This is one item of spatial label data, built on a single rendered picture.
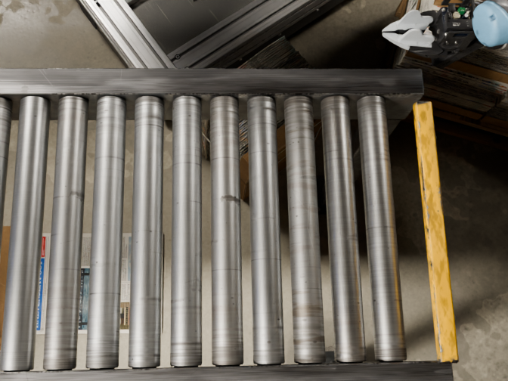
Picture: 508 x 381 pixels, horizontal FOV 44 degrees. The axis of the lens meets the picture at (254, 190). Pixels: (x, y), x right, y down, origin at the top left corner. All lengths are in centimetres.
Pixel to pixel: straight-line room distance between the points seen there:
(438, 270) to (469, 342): 90
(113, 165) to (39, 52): 108
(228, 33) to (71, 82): 76
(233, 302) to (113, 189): 27
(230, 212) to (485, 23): 52
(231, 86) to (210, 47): 69
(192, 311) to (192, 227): 13
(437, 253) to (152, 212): 46
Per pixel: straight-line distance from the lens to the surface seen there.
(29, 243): 107
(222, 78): 111
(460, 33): 121
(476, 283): 197
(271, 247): 103
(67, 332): 104
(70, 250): 105
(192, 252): 102
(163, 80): 112
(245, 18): 183
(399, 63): 173
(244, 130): 153
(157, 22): 185
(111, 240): 104
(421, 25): 125
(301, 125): 109
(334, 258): 105
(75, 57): 208
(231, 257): 102
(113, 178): 107
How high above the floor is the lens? 181
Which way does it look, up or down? 74 degrees down
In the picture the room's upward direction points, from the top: 11 degrees clockwise
